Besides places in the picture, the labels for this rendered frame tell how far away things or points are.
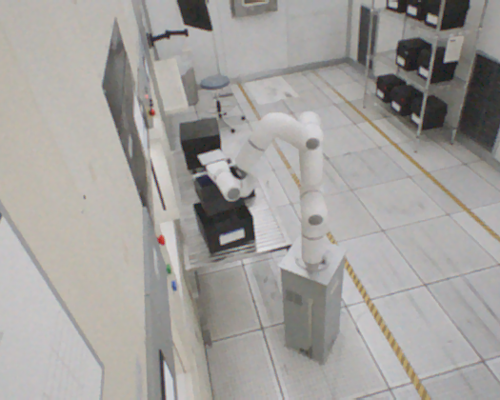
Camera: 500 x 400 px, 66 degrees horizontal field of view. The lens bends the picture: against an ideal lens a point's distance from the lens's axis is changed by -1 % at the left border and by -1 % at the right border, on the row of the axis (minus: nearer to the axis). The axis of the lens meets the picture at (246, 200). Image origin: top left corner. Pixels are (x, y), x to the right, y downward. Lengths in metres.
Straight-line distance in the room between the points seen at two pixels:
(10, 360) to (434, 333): 2.65
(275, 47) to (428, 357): 4.90
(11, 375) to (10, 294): 0.07
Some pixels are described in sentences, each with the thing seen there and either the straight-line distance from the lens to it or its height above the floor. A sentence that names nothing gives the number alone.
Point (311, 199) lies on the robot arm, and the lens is 1.79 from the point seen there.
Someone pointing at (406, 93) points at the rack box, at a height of 0.44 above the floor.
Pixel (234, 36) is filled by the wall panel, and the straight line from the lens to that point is 6.18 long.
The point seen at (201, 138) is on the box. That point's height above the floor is 1.00.
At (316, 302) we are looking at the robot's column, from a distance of 2.14.
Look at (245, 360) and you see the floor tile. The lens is 2.65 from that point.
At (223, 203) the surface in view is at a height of 1.06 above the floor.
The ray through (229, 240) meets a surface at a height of 0.83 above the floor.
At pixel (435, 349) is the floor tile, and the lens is 2.80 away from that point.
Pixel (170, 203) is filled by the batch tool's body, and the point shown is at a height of 0.99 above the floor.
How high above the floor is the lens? 2.29
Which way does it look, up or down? 38 degrees down
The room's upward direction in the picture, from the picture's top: 8 degrees counter-clockwise
